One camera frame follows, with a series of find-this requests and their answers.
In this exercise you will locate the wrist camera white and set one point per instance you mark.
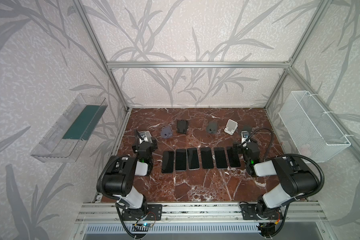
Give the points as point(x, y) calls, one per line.
point(145, 136)
point(245, 137)

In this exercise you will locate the phone pink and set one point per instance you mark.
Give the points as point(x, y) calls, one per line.
point(233, 157)

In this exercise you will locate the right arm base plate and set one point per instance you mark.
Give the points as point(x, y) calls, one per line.
point(249, 211)

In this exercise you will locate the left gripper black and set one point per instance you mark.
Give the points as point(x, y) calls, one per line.
point(142, 145)

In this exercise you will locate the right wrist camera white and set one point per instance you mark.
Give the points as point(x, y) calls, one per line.
point(245, 137)

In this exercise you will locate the white phone stand back right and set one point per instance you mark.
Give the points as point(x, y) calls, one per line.
point(231, 127)

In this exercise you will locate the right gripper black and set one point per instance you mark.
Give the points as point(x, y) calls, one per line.
point(247, 146)

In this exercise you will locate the grey round stand far left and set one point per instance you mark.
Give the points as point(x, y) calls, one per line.
point(166, 132)

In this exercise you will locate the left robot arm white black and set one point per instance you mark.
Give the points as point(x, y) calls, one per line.
point(117, 178)

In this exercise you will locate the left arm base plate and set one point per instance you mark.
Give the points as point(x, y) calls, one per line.
point(151, 212)

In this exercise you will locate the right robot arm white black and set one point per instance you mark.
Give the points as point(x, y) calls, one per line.
point(299, 176)

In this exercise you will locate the aluminium front rail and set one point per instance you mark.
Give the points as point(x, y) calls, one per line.
point(200, 212)

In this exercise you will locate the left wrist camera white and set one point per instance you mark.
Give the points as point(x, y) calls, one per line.
point(145, 136)

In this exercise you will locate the clear plastic wall tray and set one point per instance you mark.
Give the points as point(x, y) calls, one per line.
point(67, 138)

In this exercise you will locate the white wire mesh basket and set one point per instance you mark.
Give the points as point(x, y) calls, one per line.
point(312, 129)

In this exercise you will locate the grey round phone stand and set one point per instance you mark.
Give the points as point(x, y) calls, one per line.
point(212, 128)

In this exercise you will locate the black folding phone stand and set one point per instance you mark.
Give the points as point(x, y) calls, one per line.
point(182, 126)

